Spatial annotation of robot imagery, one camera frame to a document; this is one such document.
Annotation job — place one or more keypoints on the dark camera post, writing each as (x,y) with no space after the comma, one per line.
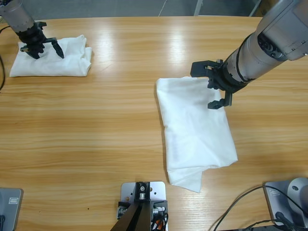
(137,216)

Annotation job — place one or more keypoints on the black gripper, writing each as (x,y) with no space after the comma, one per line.
(33,38)
(228,83)

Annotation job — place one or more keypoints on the white mounting block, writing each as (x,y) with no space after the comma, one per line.
(159,190)

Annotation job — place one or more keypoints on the cardboard box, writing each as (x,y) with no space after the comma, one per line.
(263,9)

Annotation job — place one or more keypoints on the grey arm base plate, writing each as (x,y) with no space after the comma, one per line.
(12,214)
(273,204)

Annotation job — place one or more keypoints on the white metal leg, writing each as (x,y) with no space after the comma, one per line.
(255,7)
(198,7)

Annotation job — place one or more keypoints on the white T-shirt with black print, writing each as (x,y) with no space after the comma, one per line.
(192,134)

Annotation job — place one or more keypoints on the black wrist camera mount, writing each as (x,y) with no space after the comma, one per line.
(42,24)

